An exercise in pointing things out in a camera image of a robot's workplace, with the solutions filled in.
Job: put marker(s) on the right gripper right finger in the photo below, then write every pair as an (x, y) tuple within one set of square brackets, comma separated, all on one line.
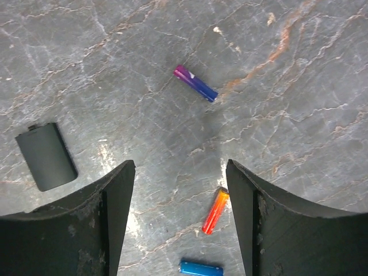
[(283, 234)]

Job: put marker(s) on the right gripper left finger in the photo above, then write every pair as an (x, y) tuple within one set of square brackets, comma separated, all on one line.
[(79, 234)]

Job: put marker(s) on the black battery cover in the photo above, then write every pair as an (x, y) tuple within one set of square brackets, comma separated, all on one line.
[(47, 156)]

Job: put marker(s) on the orange-red battery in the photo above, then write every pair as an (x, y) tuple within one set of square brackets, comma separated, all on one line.
[(216, 210)]

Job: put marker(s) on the light blue battery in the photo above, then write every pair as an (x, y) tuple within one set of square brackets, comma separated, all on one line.
[(192, 268)]

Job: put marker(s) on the purple-blue battery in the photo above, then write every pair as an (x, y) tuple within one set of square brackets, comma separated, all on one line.
[(195, 83)]

